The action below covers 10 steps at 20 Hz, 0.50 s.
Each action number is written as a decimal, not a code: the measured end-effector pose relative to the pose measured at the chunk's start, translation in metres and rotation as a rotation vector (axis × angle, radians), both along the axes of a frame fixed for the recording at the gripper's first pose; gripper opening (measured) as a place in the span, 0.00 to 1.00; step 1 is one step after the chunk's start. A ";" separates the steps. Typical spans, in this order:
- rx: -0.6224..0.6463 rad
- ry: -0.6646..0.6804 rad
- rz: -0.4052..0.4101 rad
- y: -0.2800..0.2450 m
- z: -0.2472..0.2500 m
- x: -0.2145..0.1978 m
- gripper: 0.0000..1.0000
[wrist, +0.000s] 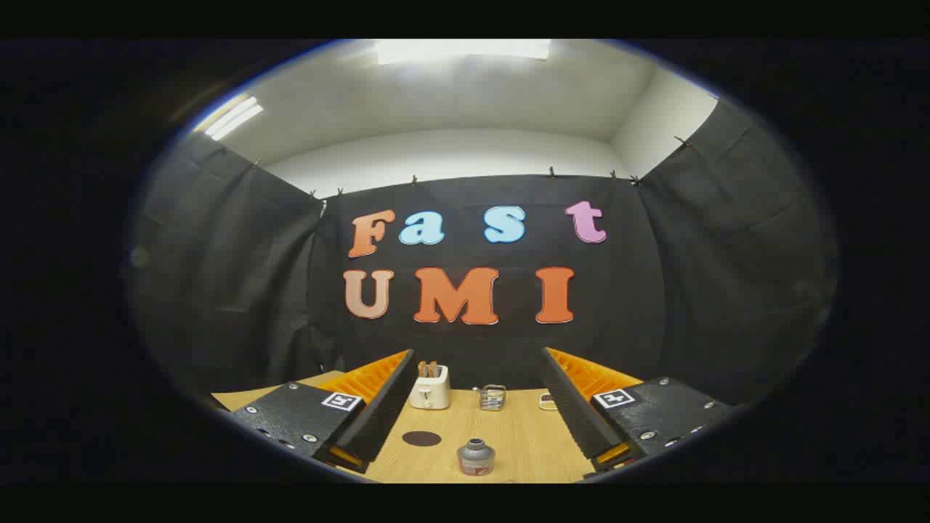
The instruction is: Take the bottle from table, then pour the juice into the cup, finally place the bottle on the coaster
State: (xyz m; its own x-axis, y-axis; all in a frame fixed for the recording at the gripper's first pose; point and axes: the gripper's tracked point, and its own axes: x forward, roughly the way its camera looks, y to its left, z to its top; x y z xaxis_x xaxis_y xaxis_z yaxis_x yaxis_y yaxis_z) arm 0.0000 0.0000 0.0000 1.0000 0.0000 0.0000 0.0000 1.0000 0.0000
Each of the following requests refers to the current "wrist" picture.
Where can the white toaster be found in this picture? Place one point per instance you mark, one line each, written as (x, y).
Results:
(429, 394)

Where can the black backdrop cloth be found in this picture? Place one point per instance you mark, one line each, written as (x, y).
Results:
(632, 290)

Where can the dark brown round coaster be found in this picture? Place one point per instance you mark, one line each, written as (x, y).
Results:
(421, 439)

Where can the wooden table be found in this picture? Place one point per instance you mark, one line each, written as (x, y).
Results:
(523, 436)

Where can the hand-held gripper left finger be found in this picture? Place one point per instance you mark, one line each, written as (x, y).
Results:
(385, 407)

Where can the silver juice bottle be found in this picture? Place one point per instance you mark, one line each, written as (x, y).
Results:
(476, 457)

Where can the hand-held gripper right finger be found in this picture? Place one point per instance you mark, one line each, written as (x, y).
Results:
(570, 410)

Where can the white divided dish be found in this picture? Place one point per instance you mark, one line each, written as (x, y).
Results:
(547, 402)

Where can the ceiling light panel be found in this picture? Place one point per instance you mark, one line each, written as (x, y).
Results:
(462, 51)
(232, 118)

